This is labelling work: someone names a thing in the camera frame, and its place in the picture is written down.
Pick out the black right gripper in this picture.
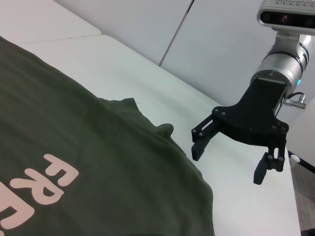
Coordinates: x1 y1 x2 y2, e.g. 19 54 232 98
191 78 290 185

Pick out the dark green FREE t-shirt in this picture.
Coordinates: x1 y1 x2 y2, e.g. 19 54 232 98
0 35 215 236

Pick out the right arm connector cable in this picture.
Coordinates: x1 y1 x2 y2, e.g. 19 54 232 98
281 91 307 108

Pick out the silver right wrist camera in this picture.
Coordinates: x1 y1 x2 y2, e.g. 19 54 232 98
256 0 315 43

